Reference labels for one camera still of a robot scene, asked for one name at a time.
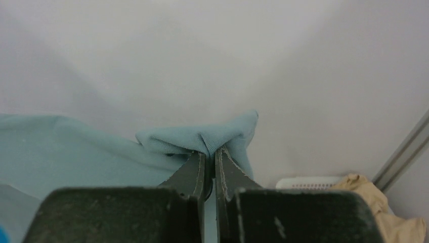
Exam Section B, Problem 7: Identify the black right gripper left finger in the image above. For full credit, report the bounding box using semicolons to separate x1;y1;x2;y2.
24;152;205;242

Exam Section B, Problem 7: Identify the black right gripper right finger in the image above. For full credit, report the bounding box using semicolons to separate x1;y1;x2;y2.
214;147;383;242

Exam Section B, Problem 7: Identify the grey-blue t-shirt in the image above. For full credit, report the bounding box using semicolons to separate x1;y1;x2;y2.
1;110;259;242

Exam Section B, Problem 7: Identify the white plastic laundry basket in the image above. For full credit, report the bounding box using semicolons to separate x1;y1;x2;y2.
275;176;342;190

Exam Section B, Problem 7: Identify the beige t-shirt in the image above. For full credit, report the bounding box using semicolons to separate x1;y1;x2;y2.
330;174;426;243

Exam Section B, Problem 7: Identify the folded bright blue t-shirt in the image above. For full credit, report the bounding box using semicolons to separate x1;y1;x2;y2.
0;226;10;243

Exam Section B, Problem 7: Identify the aluminium frame rail right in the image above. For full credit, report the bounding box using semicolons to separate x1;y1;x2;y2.
372;111;428;191

